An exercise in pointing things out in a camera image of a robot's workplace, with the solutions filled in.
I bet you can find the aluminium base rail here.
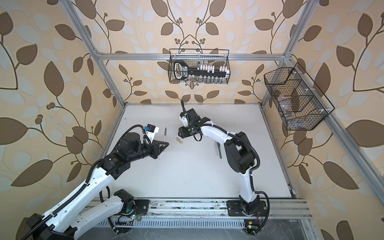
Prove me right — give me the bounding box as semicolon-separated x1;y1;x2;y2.
111;198;313;229

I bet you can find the back wire basket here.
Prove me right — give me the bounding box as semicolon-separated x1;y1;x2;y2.
168;48;231;85

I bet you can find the side wire basket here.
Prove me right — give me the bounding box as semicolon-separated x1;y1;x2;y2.
264;63;335;131

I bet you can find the black tool with sockets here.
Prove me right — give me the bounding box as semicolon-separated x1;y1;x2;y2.
171;60;231;82

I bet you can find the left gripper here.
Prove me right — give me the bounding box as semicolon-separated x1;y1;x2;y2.
127;138;169;164

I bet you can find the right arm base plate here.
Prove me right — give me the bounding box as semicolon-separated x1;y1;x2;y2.
226;199;269;217

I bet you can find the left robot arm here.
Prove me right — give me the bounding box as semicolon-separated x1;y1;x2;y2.
22;125;169;240

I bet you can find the aluminium frame back bar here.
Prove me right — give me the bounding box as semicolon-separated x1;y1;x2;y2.
95;52;286;61

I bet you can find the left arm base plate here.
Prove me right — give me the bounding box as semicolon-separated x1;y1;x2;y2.
116;199;150;216

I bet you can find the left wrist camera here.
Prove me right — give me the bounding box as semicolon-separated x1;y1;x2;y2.
145;124;159;143

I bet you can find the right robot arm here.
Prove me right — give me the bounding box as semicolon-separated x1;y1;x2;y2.
178;100;270;217

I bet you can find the green pen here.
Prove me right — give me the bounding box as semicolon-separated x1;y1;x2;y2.
217;143;222;159

